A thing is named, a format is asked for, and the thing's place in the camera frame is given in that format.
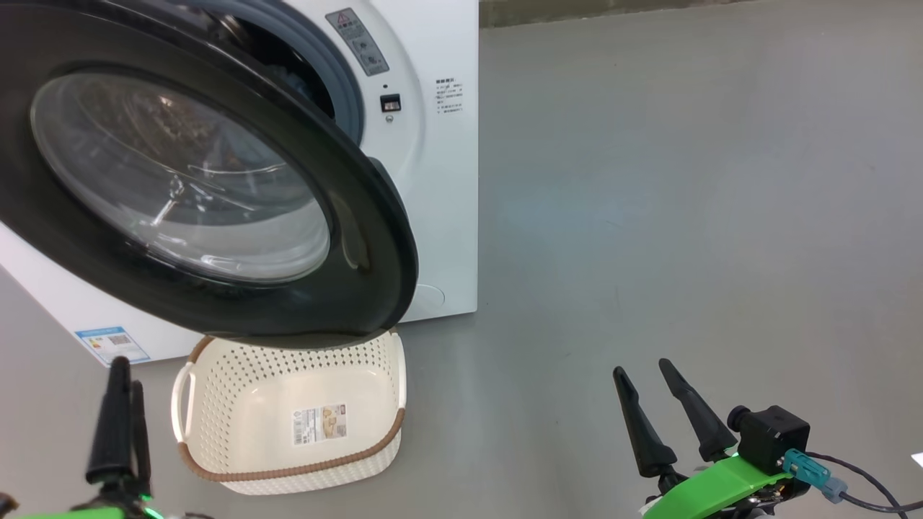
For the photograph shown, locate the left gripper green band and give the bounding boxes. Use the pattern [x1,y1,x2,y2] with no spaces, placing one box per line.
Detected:
[14,356,164,519]

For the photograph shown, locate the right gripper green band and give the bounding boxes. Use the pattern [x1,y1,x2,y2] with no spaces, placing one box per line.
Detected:
[613,358,794,519]

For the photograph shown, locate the black round washing machine door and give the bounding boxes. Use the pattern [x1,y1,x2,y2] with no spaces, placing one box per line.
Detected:
[0,0,420,350]

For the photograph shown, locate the cream perforated laundry basket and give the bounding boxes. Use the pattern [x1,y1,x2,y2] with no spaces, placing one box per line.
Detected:
[171,330,407,496]

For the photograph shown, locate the basket product label sticker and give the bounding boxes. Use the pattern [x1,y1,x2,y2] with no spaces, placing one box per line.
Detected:
[291,403,348,446]

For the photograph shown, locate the white front-load washing machine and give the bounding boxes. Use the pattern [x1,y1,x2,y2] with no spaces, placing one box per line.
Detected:
[0,0,480,366]

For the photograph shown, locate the grey rubber door seal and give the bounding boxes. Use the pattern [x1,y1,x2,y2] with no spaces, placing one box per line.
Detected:
[187,0,363,145]

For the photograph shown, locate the blue energy label sticker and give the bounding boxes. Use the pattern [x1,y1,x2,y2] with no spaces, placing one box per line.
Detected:
[74,326,151,366]

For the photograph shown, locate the round white filter cover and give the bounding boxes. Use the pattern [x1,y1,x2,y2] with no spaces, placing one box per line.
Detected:
[412,283,446,316]

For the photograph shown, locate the grey warning sticker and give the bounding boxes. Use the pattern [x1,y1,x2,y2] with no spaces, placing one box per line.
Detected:
[324,7,391,77]

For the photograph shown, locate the teal right camera connector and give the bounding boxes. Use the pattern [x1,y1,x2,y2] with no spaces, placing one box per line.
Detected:
[782,448,849,504]

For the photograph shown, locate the thin black right camera cable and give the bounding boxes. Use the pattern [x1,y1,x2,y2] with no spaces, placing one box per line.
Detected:
[806,452,923,514]

